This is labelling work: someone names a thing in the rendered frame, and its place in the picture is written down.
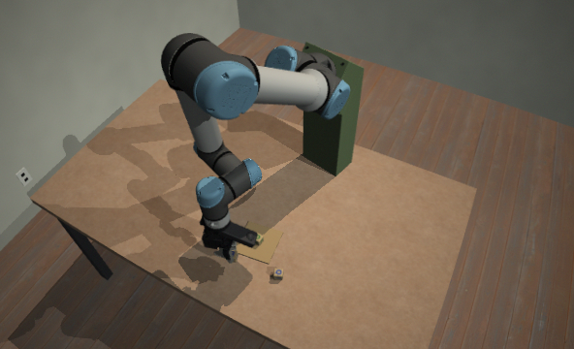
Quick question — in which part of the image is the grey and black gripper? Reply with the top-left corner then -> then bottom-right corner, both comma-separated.
200,215 -> 237,264

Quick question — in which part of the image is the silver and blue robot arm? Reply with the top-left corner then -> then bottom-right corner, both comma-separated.
161,33 -> 350,229

